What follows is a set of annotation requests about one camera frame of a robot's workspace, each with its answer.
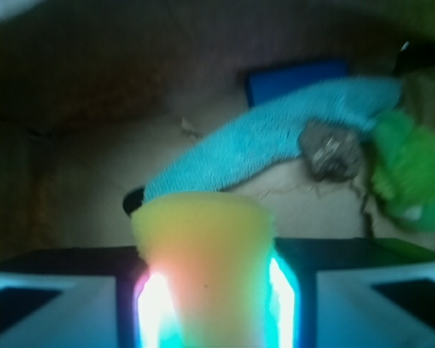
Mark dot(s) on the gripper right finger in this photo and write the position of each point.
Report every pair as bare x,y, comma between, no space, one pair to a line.
353,293

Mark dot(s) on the green plush toy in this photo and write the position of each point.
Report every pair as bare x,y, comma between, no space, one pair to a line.
403,178

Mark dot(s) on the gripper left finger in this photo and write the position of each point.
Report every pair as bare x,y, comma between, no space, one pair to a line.
76,297

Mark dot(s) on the light blue towel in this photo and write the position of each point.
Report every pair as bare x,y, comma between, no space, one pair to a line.
269,133

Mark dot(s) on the brown paper bag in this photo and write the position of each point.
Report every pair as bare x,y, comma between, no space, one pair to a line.
96,97

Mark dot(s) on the blue block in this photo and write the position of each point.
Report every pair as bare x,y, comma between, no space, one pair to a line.
265,84

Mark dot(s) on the brown rock lump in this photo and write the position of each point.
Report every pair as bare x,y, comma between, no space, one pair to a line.
332,153

